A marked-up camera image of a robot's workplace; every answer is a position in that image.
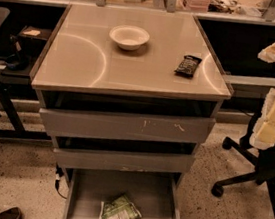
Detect green jalapeno chip bag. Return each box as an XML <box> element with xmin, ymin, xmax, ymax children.
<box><xmin>99</xmin><ymin>194</ymin><xmax>142</xmax><ymax>219</ymax></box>

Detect grey top drawer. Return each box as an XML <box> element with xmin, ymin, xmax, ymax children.
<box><xmin>39</xmin><ymin>108</ymin><xmax>216</xmax><ymax>144</ymax></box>

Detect grey middle drawer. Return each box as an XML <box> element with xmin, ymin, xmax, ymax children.
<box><xmin>53</xmin><ymin>142</ymin><xmax>195</xmax><ymax>174</ymax></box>

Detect grey open bottom drawer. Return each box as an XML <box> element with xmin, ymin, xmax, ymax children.
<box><xmin>64</xmin><ymin>169</ymin><xmax>180</xmax><ymax>219</ymax></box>

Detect grey drawer cabinet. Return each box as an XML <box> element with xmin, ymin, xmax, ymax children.
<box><xmin>10</xmin><ymin>0</ymin><xmax>243</xmax><ymax>219</ymax></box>

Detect black office chair right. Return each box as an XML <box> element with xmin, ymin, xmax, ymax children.
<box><xmin>211</xmin><ymin>112</ymin><xmax>275</xmax><ymax>219</ymax></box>

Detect dark snack bar wrapper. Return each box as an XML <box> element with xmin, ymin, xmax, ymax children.
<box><xmin>175</xmin><ymin>55</ymin><xmax>201</xmax><ymax>78</ymax></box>

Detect white ceramic bowl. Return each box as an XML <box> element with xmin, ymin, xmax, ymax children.
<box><xmin>109</xmin><ymin>25</ymin><xmax>150</xmax><ymax>51</ymax></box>

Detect black box with label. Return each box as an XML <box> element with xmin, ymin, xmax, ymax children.
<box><xmin>18</xmin><ymin>26</ymin><xmax>52</xmax><ymax>50</ymax></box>

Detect black cable under cabinet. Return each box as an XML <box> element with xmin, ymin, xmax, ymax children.
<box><xmin>51</xmin><ymin>164</ymin><xmax>72</xmax><ymax>201</ymax></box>

